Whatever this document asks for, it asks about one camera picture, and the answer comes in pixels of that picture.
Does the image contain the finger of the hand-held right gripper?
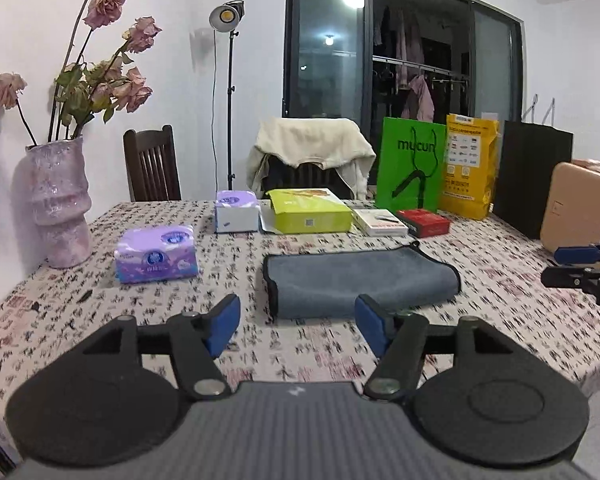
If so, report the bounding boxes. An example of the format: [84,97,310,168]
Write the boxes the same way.
[554,238,600,266]
[540,261,600,306]

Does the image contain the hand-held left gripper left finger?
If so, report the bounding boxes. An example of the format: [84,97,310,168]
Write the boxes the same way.
[82,294,242,402]

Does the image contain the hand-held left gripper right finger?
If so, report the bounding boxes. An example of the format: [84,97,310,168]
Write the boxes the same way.
[355,293,526,402]

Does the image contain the grey towel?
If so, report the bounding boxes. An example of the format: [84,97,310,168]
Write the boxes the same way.
[262,241,462,320]

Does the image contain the beige hard case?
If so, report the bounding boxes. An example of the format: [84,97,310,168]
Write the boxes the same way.
[539,159,600,254]

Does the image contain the black paper bag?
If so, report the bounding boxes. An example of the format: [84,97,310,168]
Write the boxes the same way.
[493,120,574,240]

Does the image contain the purple tissue pack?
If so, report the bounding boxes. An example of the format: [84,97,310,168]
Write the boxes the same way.
[113,224,200,285]

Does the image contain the white flat box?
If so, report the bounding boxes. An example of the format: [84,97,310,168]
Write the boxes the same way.
[352,208,410,237]

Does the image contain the purple white tissue box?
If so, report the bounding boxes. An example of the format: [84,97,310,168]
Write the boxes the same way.
[214,189,260,234]

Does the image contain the red flat box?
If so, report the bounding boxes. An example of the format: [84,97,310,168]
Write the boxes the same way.
[396,209,451,239]

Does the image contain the lime green cardboard box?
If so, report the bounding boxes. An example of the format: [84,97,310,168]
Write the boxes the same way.
[267,188,354,235]

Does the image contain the yellow printed bag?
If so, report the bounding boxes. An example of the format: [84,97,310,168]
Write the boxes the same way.
[438,113,501,221]

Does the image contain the green paper bag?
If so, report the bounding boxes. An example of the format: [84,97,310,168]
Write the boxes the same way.
[375,116,447,214]

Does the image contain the chair under cream cloth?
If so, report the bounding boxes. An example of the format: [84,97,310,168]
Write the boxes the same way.
[262,160,353,200]

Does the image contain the dark wooden chair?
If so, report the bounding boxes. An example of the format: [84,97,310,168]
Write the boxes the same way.
[122,124,182,203]

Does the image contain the cream cloth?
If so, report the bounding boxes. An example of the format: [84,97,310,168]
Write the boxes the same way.
[246,117,377,201]

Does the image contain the pink textured vase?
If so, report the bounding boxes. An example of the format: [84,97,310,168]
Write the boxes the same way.
[24,134,93,269]

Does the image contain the pink hanging jacket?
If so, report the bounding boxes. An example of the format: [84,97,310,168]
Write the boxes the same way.
[401,74,435,122]

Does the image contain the black framed glass door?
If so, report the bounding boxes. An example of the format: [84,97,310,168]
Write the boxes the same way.
[282,0,524,133]

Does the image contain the studio light on stand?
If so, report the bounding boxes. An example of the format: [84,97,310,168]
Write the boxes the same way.
[208,0,246,192]

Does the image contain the dried pink roses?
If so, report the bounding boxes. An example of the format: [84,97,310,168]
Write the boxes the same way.
[0,0,163,144]

